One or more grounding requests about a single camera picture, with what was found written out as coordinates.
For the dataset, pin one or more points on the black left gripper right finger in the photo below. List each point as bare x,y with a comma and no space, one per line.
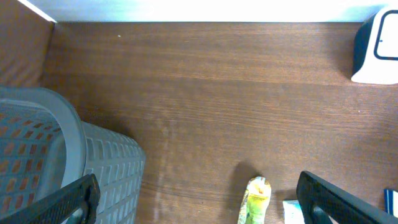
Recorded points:
323,202

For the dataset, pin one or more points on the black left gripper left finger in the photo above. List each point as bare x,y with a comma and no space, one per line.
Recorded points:
75,203

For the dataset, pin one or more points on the teal small drink carton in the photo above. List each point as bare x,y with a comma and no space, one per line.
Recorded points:
292,212

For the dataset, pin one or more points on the cream yellow snack bag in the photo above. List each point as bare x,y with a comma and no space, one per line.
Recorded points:
391,202

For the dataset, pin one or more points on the green orange juice carton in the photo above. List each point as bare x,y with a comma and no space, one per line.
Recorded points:
255,202

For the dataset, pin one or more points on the white barcode scanner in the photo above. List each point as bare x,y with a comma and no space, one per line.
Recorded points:
375,49

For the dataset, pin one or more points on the dark grey plastic basket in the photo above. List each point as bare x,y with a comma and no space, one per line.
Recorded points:
46,146

